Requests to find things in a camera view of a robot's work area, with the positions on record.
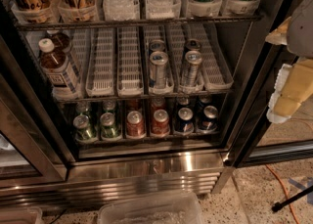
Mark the clear plastic bin corner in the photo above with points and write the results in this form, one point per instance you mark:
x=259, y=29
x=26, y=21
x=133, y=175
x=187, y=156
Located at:
x=21, y=216

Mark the dark tall can back-right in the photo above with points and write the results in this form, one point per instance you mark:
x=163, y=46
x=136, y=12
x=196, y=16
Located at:
x=192, y=44

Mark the silver tall can front-left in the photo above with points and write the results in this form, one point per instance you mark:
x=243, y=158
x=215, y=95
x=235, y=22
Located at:
x=157, y=64

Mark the blue soda can front-left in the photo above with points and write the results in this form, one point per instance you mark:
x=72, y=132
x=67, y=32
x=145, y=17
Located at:
x=184, y=121

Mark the wire fridge shelf upper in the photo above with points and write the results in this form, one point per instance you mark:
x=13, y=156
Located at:
x=109, y=24

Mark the tea bottle white cap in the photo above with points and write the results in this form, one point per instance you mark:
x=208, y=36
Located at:
x=58, y=68

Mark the clear plastic bin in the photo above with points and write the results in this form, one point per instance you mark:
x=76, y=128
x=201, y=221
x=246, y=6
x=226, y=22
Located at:
x=160, y=208

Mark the blue soda can front-right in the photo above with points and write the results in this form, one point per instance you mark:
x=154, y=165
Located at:
x=208, y=119

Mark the black stand leg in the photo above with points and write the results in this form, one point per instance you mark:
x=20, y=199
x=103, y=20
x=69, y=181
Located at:
x=279, y=205

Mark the blue can back-right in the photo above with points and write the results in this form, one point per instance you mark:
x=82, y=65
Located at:
x=204, y=100

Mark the red soda can front-right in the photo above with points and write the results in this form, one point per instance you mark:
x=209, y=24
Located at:
x=160, y=123

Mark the blue can back-left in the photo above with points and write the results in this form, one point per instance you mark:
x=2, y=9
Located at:
x=182, y=102

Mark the green soda can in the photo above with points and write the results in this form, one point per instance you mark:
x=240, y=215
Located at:
x=84, y=129

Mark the tea bottle behind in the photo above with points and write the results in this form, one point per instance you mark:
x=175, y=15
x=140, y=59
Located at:
x=62, y=41

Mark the silver tall can front-right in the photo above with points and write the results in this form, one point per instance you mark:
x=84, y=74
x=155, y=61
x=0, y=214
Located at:
x=191, y=65

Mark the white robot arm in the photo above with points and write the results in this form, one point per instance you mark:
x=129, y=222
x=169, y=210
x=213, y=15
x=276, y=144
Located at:
x=300, y=32

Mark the orange soda can front-left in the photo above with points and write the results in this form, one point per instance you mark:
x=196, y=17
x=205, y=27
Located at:
x=135, y=126

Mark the green can back-left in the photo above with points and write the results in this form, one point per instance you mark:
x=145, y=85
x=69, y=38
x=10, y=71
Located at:
x=84, y=108

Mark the red can back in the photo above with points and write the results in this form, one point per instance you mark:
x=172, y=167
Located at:
x=158, y=104

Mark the steel fridge door frame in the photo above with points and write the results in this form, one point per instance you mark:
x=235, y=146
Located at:
x=26, y=157

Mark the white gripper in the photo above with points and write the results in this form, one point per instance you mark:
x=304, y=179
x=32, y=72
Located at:
x=302, y=30

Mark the silver tall can back-left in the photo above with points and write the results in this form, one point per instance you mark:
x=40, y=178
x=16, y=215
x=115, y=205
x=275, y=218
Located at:
x=156, y=45

